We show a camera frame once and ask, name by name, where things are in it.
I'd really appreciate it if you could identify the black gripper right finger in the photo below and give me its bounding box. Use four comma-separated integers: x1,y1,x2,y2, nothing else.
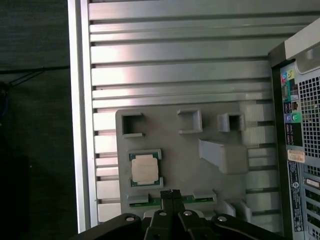
171,189,286,240

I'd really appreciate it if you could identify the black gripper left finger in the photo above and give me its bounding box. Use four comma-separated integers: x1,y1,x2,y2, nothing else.
74,189,173,240

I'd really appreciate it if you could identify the silver green CPU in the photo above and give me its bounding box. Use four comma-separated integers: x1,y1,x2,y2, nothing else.
128,151,163,188

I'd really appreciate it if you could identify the green RAM stick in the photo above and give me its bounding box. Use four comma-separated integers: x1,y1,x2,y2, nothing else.
128,194,216,208

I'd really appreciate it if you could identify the grey plastic parts rack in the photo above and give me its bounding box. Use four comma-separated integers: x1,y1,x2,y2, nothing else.
114,101,253,223

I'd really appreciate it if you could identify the black box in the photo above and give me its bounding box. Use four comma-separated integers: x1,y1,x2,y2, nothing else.
0,149,28,240

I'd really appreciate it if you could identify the black open PC case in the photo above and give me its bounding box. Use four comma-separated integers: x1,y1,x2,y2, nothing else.
267,17,320,240

